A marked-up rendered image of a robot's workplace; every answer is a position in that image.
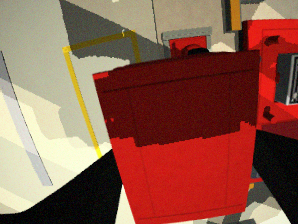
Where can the yellow rectangular outline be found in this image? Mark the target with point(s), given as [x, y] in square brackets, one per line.
[85, 44]

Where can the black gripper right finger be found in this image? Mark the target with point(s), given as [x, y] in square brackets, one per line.
[276, 161]

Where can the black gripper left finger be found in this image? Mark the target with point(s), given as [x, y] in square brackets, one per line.
[92, 197]

